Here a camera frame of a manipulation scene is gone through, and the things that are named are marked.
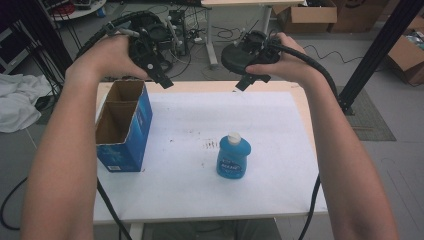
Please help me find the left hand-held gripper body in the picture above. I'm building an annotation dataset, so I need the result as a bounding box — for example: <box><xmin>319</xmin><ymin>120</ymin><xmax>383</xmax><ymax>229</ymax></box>
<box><xmin>127</xmin><ymin>12</ymin><xmax>178</xmax><ymax>75</ymax></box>

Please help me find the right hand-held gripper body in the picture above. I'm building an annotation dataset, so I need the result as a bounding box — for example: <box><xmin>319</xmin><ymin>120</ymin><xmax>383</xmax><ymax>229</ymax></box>
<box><xmin>220</xmin><ymin>29</ymin><xmax>283</xmax><ymax>77</ymax></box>

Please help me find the blue cardboard box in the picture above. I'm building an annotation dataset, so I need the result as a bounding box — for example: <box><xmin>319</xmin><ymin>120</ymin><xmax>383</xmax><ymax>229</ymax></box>
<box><xmin>94</xmin><ymin>79</ymin><xmax>154</xmax><ymax>173</ymax></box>

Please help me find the blue bottle with white cap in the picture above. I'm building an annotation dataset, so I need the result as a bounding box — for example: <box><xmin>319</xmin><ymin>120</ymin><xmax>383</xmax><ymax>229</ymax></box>
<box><xmin>215</xmin><ymin>131</ymin><xmax>252</xmax><ymax>180</ymax></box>

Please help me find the person's right hand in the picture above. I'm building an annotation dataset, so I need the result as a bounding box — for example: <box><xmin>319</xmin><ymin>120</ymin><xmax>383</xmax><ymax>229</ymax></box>
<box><xmin>244</xmin><ymin>31</ymin><xmax>319</xmax><ymax>87</ymax></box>

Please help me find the person's left hand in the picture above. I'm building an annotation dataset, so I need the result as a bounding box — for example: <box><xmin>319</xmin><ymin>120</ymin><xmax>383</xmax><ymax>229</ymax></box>
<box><xmin>64</xmin><ymin>34</ymin><xmax>152</xmax><ymax>84</ymax></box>

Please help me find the black computer tower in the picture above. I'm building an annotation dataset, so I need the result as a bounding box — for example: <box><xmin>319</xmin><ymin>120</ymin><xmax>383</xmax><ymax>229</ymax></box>
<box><xmin>167</xmin><ymin>9</ymin><xmax>190</xmax><ymax>57</ymax></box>

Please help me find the white desk with metal leg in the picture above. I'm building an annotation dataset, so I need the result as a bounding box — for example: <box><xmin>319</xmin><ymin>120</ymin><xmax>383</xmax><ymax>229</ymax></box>
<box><xmin>200</xmin><ymin>0</ymin><xmax>308</xmax><ymax>70</ymax></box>

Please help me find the round white table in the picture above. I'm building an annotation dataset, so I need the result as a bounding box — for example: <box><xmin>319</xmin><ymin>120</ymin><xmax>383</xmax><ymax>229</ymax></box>
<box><xmin>49</xmin><ymin>0</ymin><xmax>108</xmax><ymax>22</ymax></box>

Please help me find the open cardboard box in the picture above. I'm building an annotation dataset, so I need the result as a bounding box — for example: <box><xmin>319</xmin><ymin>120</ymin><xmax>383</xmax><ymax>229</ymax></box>
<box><xmin>272</xmin><ymin>0</ymin><xmax>338</xmax><ymax>34</ymax></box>

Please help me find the white paper sheet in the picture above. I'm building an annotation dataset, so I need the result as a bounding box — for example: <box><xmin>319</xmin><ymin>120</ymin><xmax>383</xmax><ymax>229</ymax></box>
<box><xmin>93</xmin><ymin>91</ymin><xmax>329</xmax><ymax>224</ymax></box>

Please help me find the grey floor mat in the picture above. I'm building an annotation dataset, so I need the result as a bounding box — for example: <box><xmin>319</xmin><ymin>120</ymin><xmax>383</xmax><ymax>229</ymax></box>
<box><xmin>335</xmin><ymin>85</ymin><xmax>397</xmax><ymax>142</ymax></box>

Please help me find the black metal stand beam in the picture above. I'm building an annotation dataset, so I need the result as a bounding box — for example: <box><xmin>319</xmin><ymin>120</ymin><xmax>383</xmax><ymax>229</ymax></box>
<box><xmin>337</xmin><ymin>0</ymin><xmax>424</xmax><ymax>116</ymax></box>

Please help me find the white crumpled cloth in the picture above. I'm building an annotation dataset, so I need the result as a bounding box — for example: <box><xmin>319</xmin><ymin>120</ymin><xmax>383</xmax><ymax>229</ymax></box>
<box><xmin>0</xmin><ymin>72</ymin><xmax>55</xmax><ymax>134</ymax></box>

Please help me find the cardboard box with contents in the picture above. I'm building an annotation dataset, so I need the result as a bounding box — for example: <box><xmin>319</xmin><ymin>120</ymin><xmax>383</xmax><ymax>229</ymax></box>
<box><xmin>385</xmin><ymin>15</ymin><xmax>424</xmax><ymax>86</ymax></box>

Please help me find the black corrugated left gripper cable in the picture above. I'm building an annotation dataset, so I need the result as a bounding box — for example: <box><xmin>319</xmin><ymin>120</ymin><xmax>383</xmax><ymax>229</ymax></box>
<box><xmin>75</xmin><ymin>10</ymin><xmax>158</xmax><ymax>240</ymax></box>

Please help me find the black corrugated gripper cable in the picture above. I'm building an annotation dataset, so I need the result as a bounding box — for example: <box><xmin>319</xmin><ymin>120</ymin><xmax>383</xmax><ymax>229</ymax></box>
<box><xmin>75</xmin><ymin>10</ymin><xmax>158</xmax><ymax>240</ymax></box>
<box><xmin>270</xmin><ymin>41</ymin><xmax>340</xmax><ymax>240</ymax></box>

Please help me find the black corrugated right gripper cable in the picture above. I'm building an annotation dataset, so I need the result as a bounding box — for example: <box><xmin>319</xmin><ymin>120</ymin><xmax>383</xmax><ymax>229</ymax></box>
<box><xmin>270</xmin><ymin>41</ymin><xmax>340</xmax><ymax>240</ymax></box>

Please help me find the thin black floor cable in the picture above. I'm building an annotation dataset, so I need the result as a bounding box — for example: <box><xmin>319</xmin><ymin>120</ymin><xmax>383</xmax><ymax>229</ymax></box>
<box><xmin>301</xmin><ymin>44</ymin><xmax>365</xmax><ymax>65</ymax></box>

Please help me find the black looped floor cable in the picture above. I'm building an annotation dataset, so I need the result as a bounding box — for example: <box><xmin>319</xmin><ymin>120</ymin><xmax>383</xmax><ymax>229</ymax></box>
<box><xmin>0</xmin><ymin>176</ymin><xmax>29</xmax><ymax>231</ymax></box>

